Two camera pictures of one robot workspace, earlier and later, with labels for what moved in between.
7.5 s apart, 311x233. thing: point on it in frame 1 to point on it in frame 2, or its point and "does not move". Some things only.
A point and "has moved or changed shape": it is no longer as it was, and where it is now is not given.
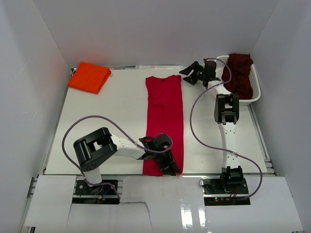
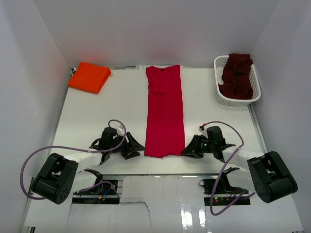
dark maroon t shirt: x=241 y=83 does not move
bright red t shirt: x=164 y=115 has moved or changed shape
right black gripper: x=196 y=65 to x=191 y=150
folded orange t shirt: x=90 y=78 does not move
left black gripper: x=164 y=167 to x=135 y=146
